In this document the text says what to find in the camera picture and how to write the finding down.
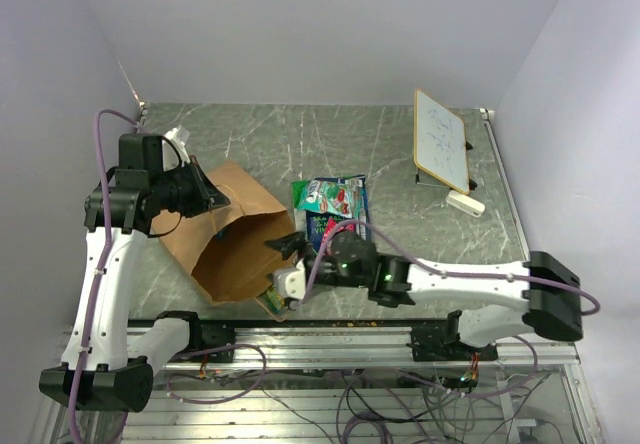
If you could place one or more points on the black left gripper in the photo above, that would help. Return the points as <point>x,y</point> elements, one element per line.
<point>207,196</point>

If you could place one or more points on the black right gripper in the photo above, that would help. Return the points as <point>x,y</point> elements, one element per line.
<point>288,244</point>

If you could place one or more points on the blue snack box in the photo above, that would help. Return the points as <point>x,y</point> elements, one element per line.
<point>316,223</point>

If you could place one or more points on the green cassava chips bag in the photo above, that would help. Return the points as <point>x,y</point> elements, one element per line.
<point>299,216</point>

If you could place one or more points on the brown paper bag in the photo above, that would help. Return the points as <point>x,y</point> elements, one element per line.
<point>222,254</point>

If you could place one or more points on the yellow green snack packet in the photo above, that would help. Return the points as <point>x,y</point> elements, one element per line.
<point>272,301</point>

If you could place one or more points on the teal snack packet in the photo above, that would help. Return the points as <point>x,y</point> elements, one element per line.
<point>323,196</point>

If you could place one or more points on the red snack packet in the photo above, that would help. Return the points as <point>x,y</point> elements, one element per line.
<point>325,237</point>

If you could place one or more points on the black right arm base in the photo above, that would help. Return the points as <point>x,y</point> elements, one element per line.
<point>427,344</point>

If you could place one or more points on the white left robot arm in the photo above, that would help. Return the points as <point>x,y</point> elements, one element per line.
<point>99,369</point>

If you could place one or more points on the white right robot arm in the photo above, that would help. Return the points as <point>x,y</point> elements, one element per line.
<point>539,295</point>

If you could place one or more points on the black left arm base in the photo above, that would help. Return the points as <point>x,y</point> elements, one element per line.
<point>209,339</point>

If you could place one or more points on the white board eraser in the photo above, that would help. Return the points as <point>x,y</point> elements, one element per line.
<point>465,203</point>

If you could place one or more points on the yellow framed whiteboard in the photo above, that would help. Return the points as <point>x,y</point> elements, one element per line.
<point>439,143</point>

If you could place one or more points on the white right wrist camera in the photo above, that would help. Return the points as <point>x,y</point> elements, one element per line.
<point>290,283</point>

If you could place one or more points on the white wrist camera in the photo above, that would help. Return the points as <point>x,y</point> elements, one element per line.
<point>290,283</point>
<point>174,151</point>

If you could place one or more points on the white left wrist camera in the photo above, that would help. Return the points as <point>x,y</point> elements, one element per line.
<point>174,151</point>

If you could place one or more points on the aluminium frame rail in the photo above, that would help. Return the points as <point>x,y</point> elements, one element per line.
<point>362,347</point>

